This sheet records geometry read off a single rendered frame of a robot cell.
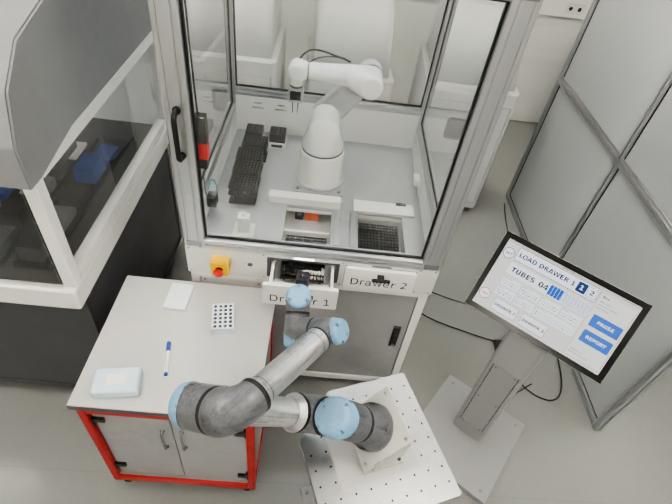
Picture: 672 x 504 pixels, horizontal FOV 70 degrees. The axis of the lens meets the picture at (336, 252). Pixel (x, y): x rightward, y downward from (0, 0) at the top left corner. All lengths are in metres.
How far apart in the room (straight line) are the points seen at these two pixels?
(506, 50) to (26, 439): 2.52
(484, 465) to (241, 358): 1.36
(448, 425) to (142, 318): 1.58
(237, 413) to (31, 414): 1.77
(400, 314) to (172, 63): 1.37
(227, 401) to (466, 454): 1.67
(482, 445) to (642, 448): 0.89
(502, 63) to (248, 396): 1.11
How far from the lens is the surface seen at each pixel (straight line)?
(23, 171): 1.63
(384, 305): 2.14
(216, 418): 1.17
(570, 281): 1.86
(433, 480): 1.72
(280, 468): 2.47
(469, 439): 2.66
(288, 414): 1.45
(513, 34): 1.49
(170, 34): 1.51
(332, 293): 1.83
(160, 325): 1.96
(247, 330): 1.91
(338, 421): 1.44
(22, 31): 1.63
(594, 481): 2.91
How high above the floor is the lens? 2.30
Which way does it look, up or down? 44 degrees down
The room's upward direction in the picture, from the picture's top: 9 degrees clockwise
